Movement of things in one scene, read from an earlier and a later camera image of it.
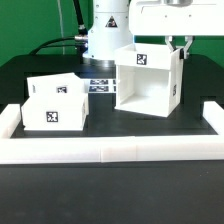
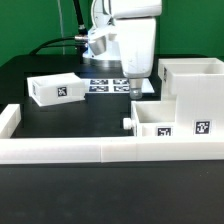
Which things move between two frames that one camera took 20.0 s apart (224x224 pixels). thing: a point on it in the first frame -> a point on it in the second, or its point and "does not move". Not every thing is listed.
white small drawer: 56,84 does not move
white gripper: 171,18 -> 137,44
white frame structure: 55,112 -> 153,118
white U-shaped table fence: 109,149 does not move
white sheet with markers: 100,85 does not move
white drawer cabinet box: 148,79 -> 197,86
